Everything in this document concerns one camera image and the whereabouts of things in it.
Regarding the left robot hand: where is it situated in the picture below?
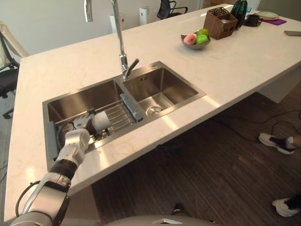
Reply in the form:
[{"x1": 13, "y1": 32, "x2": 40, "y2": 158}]
[{"x1": 72, "y1": 108, "x2": 97, "y2": 136}]

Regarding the white cup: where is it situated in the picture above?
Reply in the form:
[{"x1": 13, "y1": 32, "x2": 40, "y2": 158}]
[{"x1": 91, "y1": 111, "x2": 112, "y2": 131}]

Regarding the stainless steel double sink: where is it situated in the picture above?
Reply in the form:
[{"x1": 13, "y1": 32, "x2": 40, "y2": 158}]
[{"x1": 42, "y1": 61, "x2": 207, "y2": 172}]

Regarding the chrome kitchen faucet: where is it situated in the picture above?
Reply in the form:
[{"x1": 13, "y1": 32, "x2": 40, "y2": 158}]
[{"x1": 111, "y1": 0, "x2": 140, "y2": 81}]

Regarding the black swivel chair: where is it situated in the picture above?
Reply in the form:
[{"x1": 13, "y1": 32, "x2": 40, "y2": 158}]
[{"x1": 0, "y1": 21, "x2": 30, "y2": 119}]

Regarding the white air purifier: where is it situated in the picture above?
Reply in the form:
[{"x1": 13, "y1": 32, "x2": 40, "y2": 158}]
[
  {"x1": 109, "y1": 13, "x2": 124, "y2": 34},
  {"x1": 139, "y1": 8, "x2": 151, "y2": 25}
]

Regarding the chrome curved pipe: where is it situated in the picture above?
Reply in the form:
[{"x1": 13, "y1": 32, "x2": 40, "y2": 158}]
[{"x1": 84, "y1": 0, "x2": 94, "y2": 23}]

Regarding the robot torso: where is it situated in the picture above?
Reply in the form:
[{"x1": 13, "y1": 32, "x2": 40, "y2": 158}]
[{"x1": 9, "y1": 210, "x2": 221, "y2": 226}]

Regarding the robot dark foot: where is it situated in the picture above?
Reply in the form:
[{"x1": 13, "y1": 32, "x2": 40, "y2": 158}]
[{"x1": 170, "y1": 202, "x2": 189, "y2": 216}]

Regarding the pink peach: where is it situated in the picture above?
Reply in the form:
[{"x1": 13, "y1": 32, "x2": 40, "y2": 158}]
[{"x1": 183, "y1": 33, "x2": 198, "y2": 45}]

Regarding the grey fruit bowl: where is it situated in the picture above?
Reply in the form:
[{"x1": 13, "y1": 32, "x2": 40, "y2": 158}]
[{"x1": 181, "y1": 34, "x2": 211, "y2": 50}]

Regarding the black office chair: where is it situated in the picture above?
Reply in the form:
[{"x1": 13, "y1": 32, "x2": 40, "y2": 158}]
[{"x1": 157, "y1": 0, "x2": 189, "y2": 20}]

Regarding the green apple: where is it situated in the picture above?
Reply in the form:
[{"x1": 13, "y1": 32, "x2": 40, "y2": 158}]
[{"x1": 196, "y1": 34, "x2": 209, "y2": 45}]

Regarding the brown wicker basket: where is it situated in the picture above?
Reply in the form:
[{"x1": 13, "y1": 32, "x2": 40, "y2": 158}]
[{"x1": 203, "y1": 8, "x2": 239, "y2": 40}]

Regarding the dark green glass vase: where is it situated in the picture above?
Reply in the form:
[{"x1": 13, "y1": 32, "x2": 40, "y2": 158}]
[{"x1": 230, "y1": 0, "x2": 248, "y2": 30}]

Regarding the person's white shoe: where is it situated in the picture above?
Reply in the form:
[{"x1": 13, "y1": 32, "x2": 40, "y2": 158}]
[
  {"x1": 259, "y1": 132, "x2": 301, "y2": 155},
  {"x1": 272, "y1": 194, "x2": 301, "y2": 218}
]

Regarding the black mug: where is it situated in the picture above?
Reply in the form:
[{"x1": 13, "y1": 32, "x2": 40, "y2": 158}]
[{"x1": 244, "y1": 14, "x2": 263, "y2": 26}]

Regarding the light green plate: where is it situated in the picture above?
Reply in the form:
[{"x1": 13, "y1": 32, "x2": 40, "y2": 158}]
[{"x1": 254, "y1": 10, "x2": 280, "y2": 20}]

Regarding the purple mat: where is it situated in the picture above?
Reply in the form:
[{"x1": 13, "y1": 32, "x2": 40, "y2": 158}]
[{"x1": 261, "y1": 18, "x2": 287, "y2": 25}]

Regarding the wire sink drying rack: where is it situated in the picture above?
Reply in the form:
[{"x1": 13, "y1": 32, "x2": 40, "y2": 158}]
[{"x1": 48, "y1": 93, "x2": 143, "y2": 160}]

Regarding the black floor cable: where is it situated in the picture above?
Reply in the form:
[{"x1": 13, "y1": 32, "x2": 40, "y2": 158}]
[{"x1": 213, "y1": 107, "x2": 301, "y2": 143}]

